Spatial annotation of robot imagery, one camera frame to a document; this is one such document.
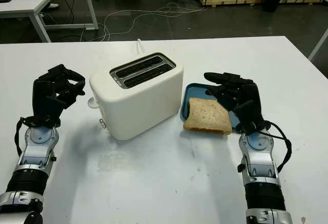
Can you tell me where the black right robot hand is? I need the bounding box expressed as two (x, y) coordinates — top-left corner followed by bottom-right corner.
(203, 72), (266, 129)

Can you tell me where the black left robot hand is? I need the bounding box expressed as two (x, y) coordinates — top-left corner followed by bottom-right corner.
(32, 64), (87, 121)

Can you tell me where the slice of brown bread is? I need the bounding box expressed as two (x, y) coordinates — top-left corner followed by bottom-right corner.
(183, 97), (233, 135)

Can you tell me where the blue plastic tray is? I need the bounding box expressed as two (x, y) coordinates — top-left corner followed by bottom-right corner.
(180, 82), (243, 134)

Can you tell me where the white two-slot toaster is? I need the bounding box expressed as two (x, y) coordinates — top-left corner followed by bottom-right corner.
(88, 52), (185, 141)

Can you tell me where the black trash bin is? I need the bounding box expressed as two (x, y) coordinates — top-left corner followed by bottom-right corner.
(261, 0), (285, 13)

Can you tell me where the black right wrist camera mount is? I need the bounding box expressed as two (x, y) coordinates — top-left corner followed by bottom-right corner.
(233, 100), (258, 134)

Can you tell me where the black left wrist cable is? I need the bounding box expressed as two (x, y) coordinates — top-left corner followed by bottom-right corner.
(14, 115), (61, 156)

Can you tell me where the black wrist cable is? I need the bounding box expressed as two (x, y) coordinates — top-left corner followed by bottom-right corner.
(256, 121), (293, 179)
(14, 115), (61, 156)

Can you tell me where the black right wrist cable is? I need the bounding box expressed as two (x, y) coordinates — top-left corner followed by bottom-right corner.
(256, 121), (293, 179)

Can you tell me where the white toaster power cable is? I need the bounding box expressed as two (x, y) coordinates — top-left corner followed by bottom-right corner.
(137, 38), (146, 55)

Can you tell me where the white cable on floor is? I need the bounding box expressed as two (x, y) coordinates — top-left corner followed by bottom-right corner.
(79, 2), (206, 42)

